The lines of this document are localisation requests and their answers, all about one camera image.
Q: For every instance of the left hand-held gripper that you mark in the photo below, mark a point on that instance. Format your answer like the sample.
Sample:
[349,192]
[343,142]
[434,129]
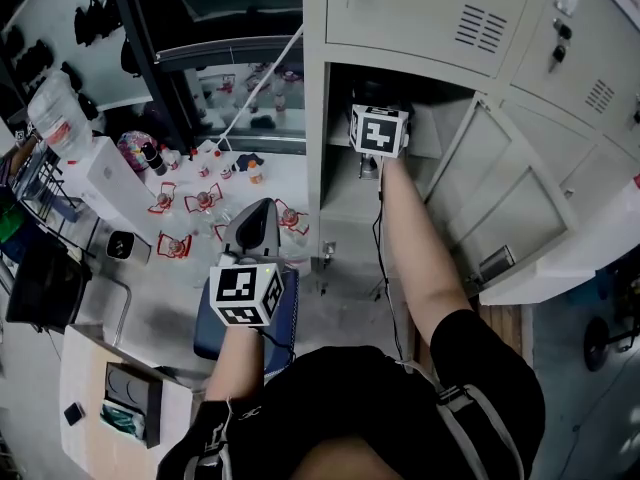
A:
[240,288]

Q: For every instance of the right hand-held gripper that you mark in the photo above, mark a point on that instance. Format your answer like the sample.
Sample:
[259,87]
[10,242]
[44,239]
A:
[377,133]

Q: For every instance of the white metal locker cabinet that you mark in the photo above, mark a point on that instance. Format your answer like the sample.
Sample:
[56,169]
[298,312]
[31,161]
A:
[450,28]

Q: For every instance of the person's left forearm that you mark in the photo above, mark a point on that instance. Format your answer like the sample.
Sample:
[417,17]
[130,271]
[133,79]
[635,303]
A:
[235,363]

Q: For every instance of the person's right forearm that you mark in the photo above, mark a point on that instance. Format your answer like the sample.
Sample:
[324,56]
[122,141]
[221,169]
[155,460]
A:
[415,248]

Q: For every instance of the small orange bottle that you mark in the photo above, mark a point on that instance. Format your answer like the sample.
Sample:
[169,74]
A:
[256,173]

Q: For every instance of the black thermos bottle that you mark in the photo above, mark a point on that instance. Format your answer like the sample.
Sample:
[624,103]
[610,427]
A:
[155,160]

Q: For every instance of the small grey bin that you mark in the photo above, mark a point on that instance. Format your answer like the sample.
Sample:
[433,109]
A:
[127,248]

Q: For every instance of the white cardboard box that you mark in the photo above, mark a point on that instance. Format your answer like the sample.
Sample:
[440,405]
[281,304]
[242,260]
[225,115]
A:
[115,178]

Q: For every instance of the colourful helmet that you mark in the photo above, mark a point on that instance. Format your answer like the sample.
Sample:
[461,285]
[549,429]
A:
[132,145]

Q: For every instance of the person's black shirt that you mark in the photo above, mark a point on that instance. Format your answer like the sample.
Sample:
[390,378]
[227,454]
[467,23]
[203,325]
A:
[350,393]

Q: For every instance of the black open box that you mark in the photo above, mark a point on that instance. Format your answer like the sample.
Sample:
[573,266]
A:
[150,408]

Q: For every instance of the black chair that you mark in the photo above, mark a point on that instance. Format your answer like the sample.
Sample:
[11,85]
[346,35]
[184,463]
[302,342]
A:
[45,288]

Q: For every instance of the green plastic packet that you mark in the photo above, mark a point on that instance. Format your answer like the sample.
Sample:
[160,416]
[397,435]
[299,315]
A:
[120,418]

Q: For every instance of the large clear water bottle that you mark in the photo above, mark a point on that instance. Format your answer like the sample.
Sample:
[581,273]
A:
[57,113]

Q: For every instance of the small black phone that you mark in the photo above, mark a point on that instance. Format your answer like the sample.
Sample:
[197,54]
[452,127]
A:
[74,413]

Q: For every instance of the group of black bags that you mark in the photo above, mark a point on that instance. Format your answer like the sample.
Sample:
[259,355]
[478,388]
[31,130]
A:
[92,20]

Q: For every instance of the black wheel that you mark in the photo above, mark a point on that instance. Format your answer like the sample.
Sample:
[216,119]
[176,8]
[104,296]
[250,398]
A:
[596,343]

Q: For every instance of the black window frame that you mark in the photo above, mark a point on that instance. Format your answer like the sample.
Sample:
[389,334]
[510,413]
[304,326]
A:
[145,53]

